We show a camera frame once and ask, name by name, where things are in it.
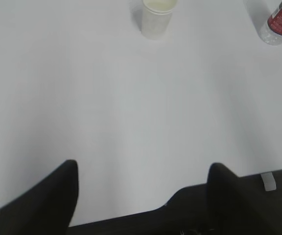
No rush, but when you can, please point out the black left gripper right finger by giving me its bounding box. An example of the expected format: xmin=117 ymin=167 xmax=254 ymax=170
xmin=206 ymin=163 xmax=278 ymax=235

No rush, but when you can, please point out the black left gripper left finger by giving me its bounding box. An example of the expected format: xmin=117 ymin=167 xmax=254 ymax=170
xmin=0 ymin=160 xmax=79 ymax=235

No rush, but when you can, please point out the Nongfu Spring water bottle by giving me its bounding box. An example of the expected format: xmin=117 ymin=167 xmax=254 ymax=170
xmin=259 ymin=1 xmax=282 ymax=46

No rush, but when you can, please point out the white paper cup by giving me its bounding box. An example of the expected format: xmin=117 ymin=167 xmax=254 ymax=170
xmin=141 ymin=0 xmax=178 ymax=40

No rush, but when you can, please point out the white table leg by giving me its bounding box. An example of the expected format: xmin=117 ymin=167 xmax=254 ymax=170
xmin=260 ymin=172 xmax=277 ymax=191

